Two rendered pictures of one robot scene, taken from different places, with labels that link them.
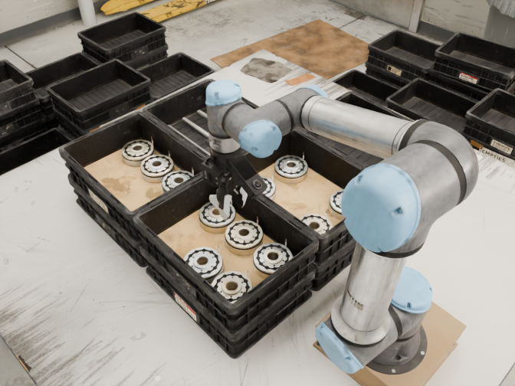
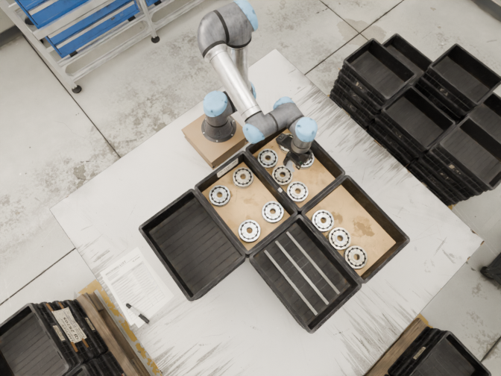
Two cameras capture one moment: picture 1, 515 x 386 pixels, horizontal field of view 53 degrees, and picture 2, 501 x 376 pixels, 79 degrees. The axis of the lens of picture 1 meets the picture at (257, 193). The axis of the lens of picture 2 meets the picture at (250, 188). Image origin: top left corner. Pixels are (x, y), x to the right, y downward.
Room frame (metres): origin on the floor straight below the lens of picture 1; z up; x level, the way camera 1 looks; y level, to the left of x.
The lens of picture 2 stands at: (1.48, -0.10, 2.24)
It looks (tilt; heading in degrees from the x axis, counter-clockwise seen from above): 72 degrees down; 182
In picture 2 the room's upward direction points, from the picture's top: 2 degrees clockwise
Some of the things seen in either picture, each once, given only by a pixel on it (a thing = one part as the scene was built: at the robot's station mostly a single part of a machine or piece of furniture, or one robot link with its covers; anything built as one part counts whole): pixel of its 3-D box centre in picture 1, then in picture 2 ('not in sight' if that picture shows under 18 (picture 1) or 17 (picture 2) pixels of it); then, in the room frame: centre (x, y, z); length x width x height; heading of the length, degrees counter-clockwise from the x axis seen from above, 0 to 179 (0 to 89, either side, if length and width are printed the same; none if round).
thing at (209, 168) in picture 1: (224, 163); (299, 153); (0.95, 0.08, 1.11); 0.09 x 0.08 x 0.12; 48
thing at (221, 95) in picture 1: (224, 109); (304, 132); (0.94, 0.07, 1.27); 0.09 x 0.08 x 0.11; 37
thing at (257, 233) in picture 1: (244, 233); (282, 174); (0.96, 0.04, 0.86); 0.10 x 0.10 x 0.01
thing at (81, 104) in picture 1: (107, 122); not in sight; (2.17, 0.75, 0.37); 0.40 x 0.30 x 0.45; 135
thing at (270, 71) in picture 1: (264, 68); not in sight; (2.11, -0.03, 0.71); 0.22 x 0.19 x 0.01; 45
